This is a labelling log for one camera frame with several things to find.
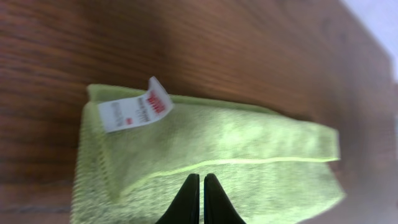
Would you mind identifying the green microfiber cloth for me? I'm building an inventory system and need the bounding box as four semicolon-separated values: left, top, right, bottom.
70;85;345;223

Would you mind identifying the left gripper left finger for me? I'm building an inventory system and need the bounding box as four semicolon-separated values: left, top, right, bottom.
156;174;200;224

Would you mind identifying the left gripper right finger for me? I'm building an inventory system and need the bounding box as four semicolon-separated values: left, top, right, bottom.
204;174;246;224

